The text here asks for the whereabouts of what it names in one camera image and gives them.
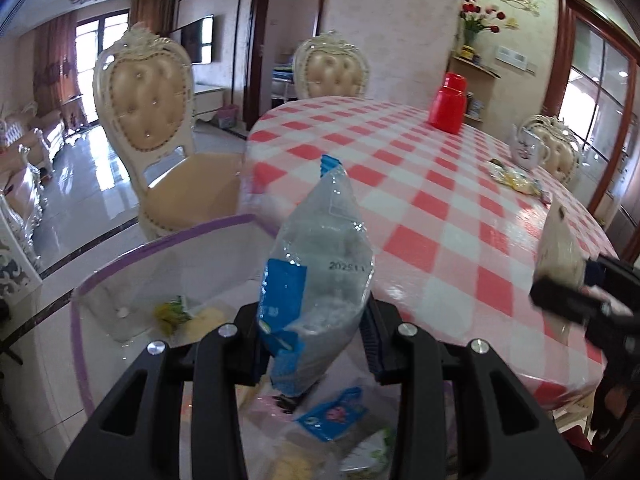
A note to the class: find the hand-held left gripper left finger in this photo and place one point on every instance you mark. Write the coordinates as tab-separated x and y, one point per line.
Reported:
250	355

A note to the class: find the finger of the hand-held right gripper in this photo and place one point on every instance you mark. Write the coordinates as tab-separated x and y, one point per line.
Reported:
597	272
565	300

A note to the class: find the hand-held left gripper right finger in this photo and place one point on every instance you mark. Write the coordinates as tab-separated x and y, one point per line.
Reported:
372	345

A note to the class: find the beige snack packet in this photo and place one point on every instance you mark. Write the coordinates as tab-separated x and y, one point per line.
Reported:
557	250

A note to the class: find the pale yellow snack piece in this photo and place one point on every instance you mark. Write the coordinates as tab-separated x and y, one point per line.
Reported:
205	325

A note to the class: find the clear blue-edged snack packet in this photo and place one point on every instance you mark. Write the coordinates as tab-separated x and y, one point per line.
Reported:
325	260

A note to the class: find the white box with purple rim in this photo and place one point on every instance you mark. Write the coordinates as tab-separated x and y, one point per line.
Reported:
150	265

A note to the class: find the person's right hand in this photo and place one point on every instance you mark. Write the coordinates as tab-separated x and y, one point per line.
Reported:
612	405

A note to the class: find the blue snack packet pink print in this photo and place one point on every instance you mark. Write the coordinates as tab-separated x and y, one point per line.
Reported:
330	415

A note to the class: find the green-yellow snack packet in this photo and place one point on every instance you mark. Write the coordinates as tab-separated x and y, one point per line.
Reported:
170	312

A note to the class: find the green-white snack packet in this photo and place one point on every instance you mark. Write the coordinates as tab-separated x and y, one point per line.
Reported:
370	455

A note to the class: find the pale yellow cake packet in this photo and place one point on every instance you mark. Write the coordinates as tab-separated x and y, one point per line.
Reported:
295	462

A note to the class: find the yellow-striped bread packet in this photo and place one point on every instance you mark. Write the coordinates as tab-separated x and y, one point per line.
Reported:
520	182

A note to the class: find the cream tufted dining chair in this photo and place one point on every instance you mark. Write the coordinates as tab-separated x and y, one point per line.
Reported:
150	105
330	70
562	150

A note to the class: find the white floral teapot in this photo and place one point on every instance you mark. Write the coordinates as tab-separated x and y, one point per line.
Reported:
527	147

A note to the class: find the red checkered tablecloth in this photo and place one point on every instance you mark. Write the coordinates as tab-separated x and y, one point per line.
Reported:
400	170

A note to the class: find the red plastic jar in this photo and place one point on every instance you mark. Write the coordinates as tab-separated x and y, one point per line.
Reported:
447	105

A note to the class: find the pink plastic basket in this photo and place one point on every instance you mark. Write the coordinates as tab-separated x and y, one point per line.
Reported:
226	116

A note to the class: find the white carved partition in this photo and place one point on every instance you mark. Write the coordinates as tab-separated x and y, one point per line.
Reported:
15	255

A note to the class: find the yellow tin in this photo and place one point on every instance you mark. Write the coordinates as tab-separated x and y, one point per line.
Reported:
467	51

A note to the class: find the white television console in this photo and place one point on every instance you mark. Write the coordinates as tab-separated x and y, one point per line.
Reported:
207	100

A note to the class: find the red flower bouquet in vase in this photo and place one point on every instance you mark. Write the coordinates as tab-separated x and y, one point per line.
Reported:
475	10

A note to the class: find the cream carved sofa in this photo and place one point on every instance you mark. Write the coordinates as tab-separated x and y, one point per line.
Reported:
30	145

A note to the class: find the brown curtain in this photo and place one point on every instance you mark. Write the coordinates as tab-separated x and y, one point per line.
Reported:
52	65
150	12

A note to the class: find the glass door with wooden frame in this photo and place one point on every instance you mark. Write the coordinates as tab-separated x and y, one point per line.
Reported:
595	110

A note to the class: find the wooden wall shelf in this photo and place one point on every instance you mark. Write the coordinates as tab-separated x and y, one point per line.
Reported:
475	90

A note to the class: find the white wall switch panel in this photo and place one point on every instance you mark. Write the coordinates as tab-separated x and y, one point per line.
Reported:
512	56

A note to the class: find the brown wooden door frame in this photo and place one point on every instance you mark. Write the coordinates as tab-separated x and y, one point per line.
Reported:
255	45

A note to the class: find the wall television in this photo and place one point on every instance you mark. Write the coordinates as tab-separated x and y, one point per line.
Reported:
197	40

